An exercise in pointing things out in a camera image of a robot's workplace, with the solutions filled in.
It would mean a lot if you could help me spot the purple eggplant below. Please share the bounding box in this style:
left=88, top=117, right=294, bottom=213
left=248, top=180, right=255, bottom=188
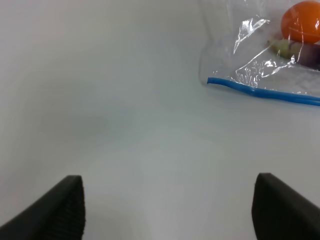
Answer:
left=267, top=39, right=320, bottom=71

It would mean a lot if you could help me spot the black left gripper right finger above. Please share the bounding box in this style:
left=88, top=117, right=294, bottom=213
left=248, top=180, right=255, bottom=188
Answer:
left=251, top=173, right=320, bottom=240

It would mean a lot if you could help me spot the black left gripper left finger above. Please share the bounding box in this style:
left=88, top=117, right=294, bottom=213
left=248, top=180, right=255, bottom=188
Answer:
left=0, top=175, right=86, bottom=240

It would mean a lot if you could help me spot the clear zip bag blue seal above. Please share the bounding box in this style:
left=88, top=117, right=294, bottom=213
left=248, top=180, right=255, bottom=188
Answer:
left=198, top=0, right=320, bottom=106

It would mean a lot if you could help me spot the orange fruit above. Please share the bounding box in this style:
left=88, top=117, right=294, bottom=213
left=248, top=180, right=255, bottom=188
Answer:
left=280, top=0, right=320, bottom=44

